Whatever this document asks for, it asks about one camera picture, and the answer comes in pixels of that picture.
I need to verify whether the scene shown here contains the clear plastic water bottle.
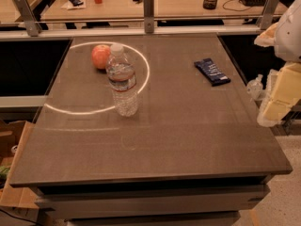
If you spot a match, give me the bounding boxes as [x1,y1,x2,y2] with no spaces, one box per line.
[106,43,138,117]

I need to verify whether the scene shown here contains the red apple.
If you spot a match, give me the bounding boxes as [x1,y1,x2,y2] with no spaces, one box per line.
[91,44,110,70]

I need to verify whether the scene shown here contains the cardboard box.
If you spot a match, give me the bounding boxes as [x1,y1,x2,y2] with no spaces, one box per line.
[0,121,38,209]

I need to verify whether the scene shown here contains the dark blue snack bar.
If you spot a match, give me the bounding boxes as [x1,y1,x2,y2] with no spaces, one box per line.
[194,58,230,87]

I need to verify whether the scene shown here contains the small clear sanitizer bottle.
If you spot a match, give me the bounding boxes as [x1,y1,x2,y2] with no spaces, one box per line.
[246,74,263,100]

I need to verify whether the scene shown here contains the left metal bracket post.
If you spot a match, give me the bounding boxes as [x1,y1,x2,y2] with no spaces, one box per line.
[13,0,41,37]

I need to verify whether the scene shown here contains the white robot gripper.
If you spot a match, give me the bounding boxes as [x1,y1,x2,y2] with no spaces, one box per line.
[254,0,301,127]

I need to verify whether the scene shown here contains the metal bracket post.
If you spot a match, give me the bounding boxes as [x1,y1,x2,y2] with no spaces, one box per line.
[13,0,41,37]
[256,0,279,30]
[143,0,154,33]

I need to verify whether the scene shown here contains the black mesh pen cup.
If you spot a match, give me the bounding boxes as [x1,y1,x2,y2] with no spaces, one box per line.
[203,0,218,9]

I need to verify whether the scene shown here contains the black cable on desk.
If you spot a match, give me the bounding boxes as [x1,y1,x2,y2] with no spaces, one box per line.
[222,0,248,13]

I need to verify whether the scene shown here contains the middle metal bracket post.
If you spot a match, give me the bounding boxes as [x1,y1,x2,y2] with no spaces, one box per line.
[143,0,154,33]

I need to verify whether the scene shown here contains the right metal bracket post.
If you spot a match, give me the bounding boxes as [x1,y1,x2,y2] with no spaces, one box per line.
[256,0,279,30]

